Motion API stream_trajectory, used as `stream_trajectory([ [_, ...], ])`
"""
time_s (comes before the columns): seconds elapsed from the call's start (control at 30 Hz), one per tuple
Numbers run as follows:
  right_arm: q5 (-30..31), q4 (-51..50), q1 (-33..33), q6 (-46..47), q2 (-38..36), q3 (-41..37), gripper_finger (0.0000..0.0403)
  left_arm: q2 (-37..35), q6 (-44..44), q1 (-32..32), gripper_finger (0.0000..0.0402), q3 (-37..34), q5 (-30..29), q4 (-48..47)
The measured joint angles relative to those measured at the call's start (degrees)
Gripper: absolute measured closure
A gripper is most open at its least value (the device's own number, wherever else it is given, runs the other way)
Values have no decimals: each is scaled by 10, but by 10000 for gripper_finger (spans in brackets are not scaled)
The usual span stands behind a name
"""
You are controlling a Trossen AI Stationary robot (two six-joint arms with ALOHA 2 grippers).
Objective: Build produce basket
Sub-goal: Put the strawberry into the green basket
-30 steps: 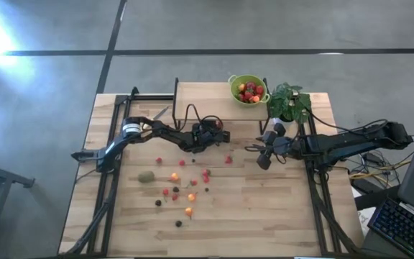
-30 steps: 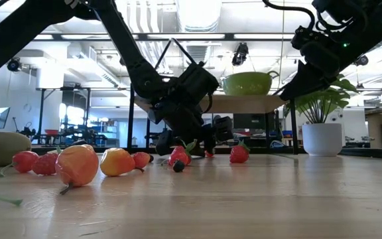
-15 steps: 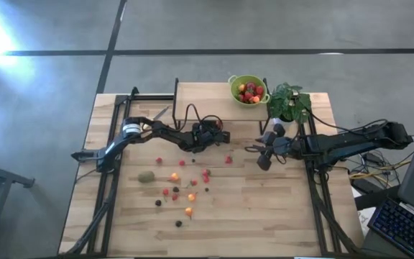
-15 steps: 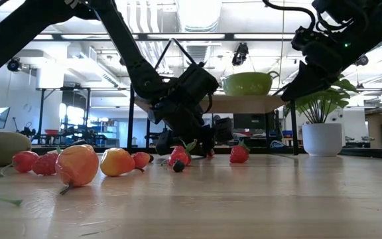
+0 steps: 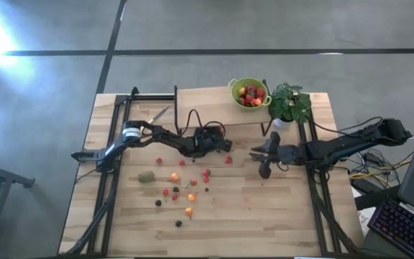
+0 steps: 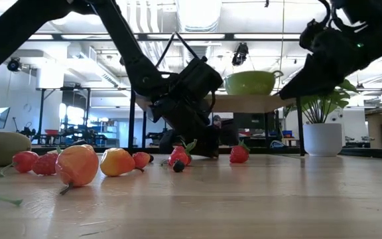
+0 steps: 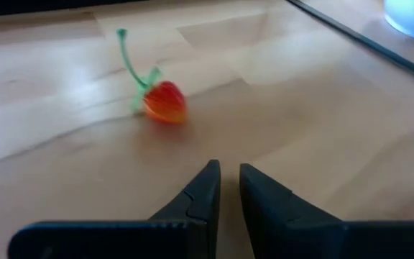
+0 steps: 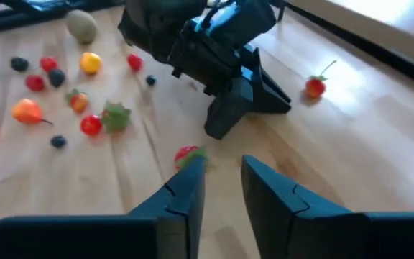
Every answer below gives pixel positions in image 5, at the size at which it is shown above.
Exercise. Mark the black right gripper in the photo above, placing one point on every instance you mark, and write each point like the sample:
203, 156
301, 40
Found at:
282, 154

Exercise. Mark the small orange-red strawberry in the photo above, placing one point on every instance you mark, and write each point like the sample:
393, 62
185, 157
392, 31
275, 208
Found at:
193, 182

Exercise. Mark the black backlit keyboard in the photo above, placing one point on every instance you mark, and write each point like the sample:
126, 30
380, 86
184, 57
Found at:
401, 226

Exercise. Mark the green plant in white pot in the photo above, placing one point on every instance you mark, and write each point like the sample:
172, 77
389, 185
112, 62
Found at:
286, 104

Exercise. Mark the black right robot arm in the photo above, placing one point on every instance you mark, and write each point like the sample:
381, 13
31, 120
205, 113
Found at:
336, 147

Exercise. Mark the small red strawberry far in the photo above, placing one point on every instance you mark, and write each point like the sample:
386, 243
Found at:
206, 179

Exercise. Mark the large strawberry with green leaves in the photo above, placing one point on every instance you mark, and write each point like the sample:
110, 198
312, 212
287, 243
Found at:
249, 98

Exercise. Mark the dark metal stand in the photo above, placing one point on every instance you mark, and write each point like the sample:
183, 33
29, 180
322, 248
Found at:
5, 176

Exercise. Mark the orange yellow peach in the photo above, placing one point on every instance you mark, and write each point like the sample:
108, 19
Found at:
189, 211
192, 197
257, 102
174, 176
242, 91

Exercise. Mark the red cherry with green stem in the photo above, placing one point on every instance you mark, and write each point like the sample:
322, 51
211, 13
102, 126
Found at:
165, 192
261, 93

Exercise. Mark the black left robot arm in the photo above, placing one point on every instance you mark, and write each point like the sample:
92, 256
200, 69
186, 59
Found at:
164, 136

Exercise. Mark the red raspberry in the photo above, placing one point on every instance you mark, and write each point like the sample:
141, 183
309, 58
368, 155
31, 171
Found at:
182, 162
174, 196
159, 160

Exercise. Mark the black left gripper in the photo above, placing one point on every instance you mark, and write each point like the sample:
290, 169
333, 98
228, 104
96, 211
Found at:
208, 142

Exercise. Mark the dark berry with green stem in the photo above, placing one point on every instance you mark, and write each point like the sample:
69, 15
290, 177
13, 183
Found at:
178, 223

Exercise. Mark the black blackberry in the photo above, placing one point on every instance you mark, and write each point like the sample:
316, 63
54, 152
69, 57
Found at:
158, 203
175, 189

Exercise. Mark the green-brown kiwi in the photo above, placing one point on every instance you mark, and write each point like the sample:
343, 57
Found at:
146, 176

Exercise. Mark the wooden shelf with black legs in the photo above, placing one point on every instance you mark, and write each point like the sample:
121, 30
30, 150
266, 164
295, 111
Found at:
221, 108

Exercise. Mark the green plastic colander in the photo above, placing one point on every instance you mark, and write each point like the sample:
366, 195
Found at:
235, 96

